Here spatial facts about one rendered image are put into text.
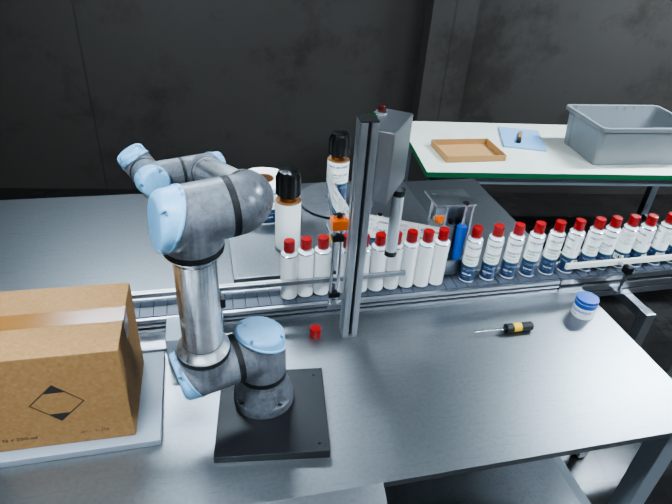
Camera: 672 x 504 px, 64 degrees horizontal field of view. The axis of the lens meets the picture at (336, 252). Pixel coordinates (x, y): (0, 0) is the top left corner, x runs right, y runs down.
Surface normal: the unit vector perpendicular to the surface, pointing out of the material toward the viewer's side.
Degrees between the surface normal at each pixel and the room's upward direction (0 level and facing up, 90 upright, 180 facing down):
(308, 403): 2
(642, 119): 85
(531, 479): 0
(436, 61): 90
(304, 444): 2
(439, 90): 90
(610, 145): 95
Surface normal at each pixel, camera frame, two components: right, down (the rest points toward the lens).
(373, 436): 0.06, -0.84
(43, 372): 0.21, 0.55
